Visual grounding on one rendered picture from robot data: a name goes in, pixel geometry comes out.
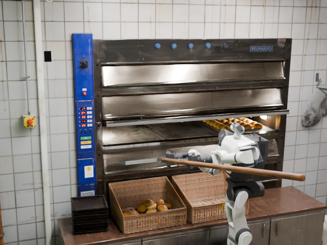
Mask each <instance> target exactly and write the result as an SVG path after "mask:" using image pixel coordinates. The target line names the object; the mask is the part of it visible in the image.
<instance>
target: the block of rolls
mask: <svg viewBox="0 0 327 245"><path fill-rule="evenodd" d="M203 122H206V123H207V124H210V125H211V126H213V127H215V128H217V129H221V130H222V129H226V130H228V131H230V129H231V128H230V126H231V124H232V123H234V122H236V123H238V124H240V125H241V126H243V127H244V130H251V129H252V128H253V127H254V129H261V128H262V127H263V126H262V124H260V123H257V122H255V121H252V120H249V119H248V118H244V117H243V118H229V119H220V120H218V119H216V120H203Z"/></svg>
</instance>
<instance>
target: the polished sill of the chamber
mask: <svg viewBox="0 0 327 245"><path fill-rule="evenodd" d="M254 133H255V134H257V135H259V136H261V137H268V136H279V131H276V130H274V131H263V132H251V133H244V134H245V135H249V134H251V135H252V134H254ZM210 141H219V139H218V135H217V136H205V137H194V138H182V139H171V140H154V141H143V142H132V143H120V144H109V145H103V151H111V150H122V149H133V148H144V147H155V146H166V145H177V144H188V143H198V142H210Z"/></svg>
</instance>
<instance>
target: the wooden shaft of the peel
mask: <svg viewBox="0 0 327 245"><path fill-rule="evenodd" d="M162 162H169V163H176V164H183V165H190V166H197V167H203V168H210V169H217V170H224V171H231V172H238V173H244V174H251V175H260V176H267V177H274V178H281V179H288V180H295V181H305V179H306V177H305V175H303V174H295V173H287V172H279V171H270V170H262V169H254V168H245V167H237V166H229V165H221V164H212V163H204V162H196V161H188V160H182V161H179V159H171V158H162Z"/></svg>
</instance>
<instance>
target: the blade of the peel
mask: <svg viewBox="0 0 327 245"><path fill-rule="evenodd" d="M150 162H158V158H151V159H142V160H132V161H123V162H116V163H118V164H123V165H131V164H140V163H150Z"/></svg>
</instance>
